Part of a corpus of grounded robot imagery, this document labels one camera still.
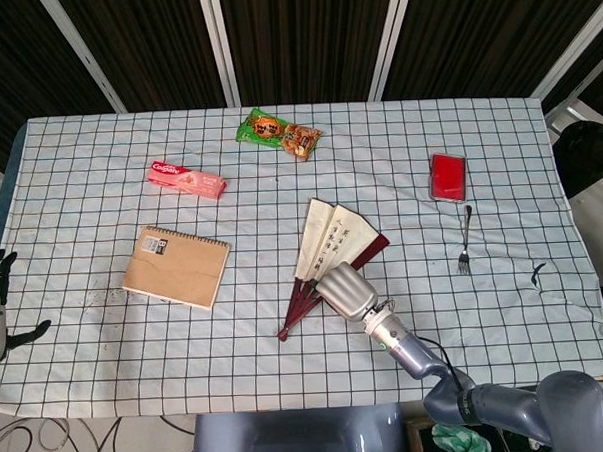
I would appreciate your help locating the green snack packet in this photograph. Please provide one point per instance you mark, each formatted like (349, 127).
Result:
(259, 128)

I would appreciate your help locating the paper folding fan red ribs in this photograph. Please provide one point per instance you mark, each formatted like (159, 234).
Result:
(327, 250)

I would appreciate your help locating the pink Colgate toothpaste box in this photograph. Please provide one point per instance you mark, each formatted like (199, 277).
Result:
(187, 181)

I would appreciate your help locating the brown spiral notebook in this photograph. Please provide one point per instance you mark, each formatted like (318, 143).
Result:
(175, 266)

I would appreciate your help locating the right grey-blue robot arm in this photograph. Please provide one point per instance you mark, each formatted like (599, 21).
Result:
(489, 393)

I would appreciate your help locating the white grid-pattern tablecloth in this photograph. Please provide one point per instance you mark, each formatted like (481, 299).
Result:
(281, 212)

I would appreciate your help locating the red metal card case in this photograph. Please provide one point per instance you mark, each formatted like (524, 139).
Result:
(448, 176)

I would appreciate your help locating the black trash bin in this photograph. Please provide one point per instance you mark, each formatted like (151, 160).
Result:
(586, 158)

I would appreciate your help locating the small metal fork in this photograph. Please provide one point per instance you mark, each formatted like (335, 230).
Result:
(465, 244)

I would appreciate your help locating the grey-blue robot torso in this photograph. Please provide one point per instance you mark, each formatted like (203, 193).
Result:
(298, 439)

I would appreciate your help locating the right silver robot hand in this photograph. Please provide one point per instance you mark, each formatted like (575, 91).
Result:
(348, 291)

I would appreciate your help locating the orange snack packet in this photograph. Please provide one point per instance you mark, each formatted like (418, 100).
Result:
(302, 140)

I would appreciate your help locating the green patterned cloth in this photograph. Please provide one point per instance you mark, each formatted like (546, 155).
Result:
(461, 441)

